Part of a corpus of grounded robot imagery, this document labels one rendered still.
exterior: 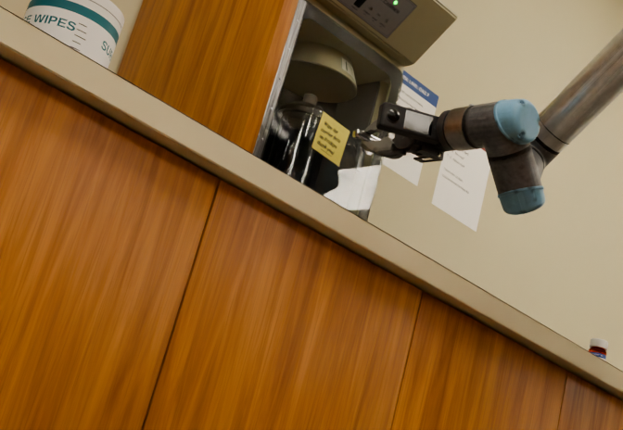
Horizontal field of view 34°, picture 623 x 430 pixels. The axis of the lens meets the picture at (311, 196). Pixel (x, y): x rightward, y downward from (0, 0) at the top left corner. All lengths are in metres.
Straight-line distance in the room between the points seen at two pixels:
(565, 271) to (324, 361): 1.88
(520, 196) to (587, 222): 1.71
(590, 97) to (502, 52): 1.34
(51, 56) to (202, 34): 0.72
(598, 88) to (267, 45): 0.57
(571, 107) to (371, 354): 0.56
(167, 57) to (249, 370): 0.76
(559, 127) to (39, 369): 1.00
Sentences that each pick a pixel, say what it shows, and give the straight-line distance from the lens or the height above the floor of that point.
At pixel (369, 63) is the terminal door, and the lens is 1.99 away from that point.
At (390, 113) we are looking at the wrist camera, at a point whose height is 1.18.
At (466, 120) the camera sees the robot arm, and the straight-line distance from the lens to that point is 1.71.
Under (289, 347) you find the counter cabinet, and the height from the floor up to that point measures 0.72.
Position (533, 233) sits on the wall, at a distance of 3.16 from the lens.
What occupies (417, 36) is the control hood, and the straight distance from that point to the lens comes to 2.03.
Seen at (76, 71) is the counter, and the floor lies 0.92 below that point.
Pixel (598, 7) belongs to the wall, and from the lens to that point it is 3.61.
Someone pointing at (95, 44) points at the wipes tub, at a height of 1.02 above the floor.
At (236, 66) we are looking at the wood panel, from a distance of 1.75.
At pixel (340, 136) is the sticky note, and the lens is 1.90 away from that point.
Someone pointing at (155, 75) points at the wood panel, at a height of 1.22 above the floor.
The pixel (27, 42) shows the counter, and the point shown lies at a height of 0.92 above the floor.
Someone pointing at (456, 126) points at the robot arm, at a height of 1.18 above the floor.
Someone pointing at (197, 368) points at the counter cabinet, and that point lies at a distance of 1.35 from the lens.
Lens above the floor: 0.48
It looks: 18 degrees up
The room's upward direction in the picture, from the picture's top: 15 degrees clockwise
